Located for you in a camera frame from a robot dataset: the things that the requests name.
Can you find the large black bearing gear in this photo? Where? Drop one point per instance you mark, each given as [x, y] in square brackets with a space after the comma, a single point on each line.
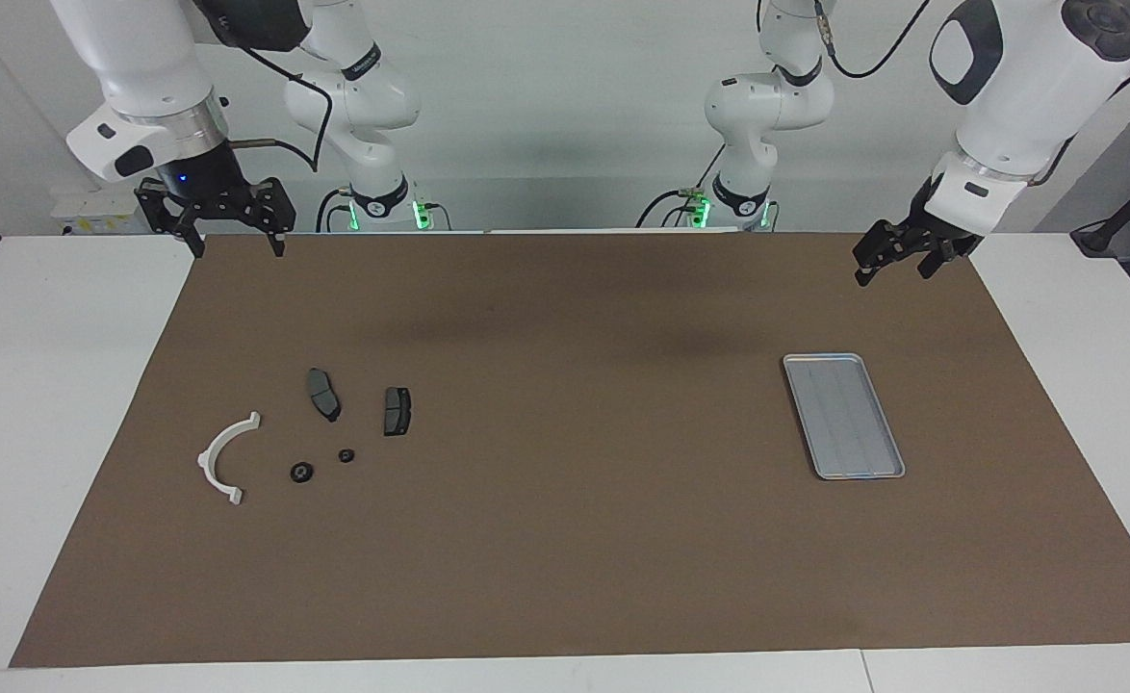
[302, 472]

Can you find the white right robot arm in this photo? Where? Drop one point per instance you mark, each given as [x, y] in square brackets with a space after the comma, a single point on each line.
[141, 58]

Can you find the silver metal tray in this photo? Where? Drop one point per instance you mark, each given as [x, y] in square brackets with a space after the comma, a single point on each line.
[844, 414]

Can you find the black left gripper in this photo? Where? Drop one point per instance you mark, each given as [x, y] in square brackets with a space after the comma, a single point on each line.
[921, 236]

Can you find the brown table mat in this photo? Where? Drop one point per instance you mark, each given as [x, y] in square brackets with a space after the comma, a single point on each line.
[565, 539]

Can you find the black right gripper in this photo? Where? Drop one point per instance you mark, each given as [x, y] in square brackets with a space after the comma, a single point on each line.
[204, 192]

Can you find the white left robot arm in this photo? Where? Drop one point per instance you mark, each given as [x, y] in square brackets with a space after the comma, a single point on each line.
[1037, 87]

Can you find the white semicircular bracket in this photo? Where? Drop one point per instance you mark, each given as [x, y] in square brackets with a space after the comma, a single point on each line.
[207, 462]

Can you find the elongated dark brake pad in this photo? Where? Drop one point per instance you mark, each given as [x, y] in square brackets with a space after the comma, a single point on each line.
[322, 393]

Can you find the white box yellow label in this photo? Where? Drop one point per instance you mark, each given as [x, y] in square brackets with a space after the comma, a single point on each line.
[93, 214]

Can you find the rectangular dark brake pad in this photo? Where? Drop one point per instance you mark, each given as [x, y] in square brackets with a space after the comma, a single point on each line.
[398, 412]

